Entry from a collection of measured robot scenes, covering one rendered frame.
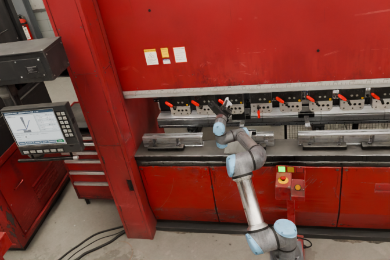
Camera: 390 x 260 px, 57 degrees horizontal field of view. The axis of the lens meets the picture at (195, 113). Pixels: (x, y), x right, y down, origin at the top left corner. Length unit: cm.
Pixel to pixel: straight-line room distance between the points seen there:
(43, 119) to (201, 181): 129
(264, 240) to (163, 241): 157
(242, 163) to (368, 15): 115
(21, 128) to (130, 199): 109
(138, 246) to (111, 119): 129
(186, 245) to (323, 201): 123
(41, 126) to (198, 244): 167
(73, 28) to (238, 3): 105
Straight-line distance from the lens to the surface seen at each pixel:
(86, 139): 336
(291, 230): 201
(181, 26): 241
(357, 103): 261
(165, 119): 311
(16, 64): 236
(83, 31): 242
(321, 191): 291
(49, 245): 382
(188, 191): 302
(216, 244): 328
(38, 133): 253
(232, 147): 257
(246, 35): 236
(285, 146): 277
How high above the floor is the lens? 251
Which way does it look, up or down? 30 degrees down
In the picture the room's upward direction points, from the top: 10 degrees counter-clockwise
